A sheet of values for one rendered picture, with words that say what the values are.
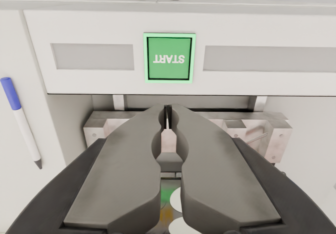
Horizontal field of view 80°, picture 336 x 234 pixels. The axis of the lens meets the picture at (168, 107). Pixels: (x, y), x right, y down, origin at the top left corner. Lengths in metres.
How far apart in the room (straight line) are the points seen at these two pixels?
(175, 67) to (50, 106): 0.17
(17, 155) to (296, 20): 0.39
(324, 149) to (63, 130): 0.56
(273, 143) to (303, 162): 0.22
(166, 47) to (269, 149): 0.28
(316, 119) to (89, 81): 0.47
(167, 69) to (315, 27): 0.16
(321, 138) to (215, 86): 0.38
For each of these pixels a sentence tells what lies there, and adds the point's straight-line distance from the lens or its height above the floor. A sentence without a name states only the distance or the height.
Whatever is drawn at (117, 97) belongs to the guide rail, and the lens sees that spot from 0.39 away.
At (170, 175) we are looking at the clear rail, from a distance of 0.43.
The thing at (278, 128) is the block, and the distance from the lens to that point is 0.39.
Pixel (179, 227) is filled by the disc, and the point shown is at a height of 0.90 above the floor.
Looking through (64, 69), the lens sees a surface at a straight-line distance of 0.27.
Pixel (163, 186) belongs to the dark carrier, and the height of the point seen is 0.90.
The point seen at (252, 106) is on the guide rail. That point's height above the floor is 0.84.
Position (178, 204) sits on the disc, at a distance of 0.50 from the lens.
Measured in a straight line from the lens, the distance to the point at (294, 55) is 0.28.
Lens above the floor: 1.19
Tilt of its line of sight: 61 degrees down
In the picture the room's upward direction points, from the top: 178 degrees clockwise
